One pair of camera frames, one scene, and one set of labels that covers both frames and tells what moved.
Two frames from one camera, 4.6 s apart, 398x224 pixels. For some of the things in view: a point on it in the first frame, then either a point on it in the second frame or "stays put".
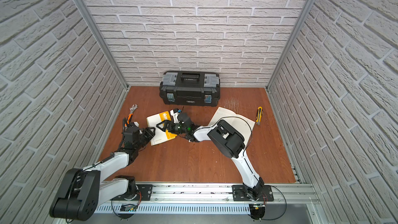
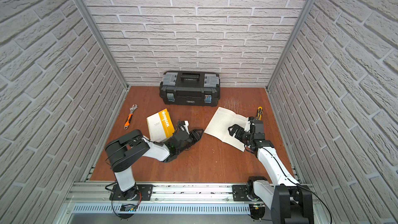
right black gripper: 167,125 to 241,130
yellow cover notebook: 160,135 stays put
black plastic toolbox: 193,88 stays put
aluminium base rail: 203,199 stays put
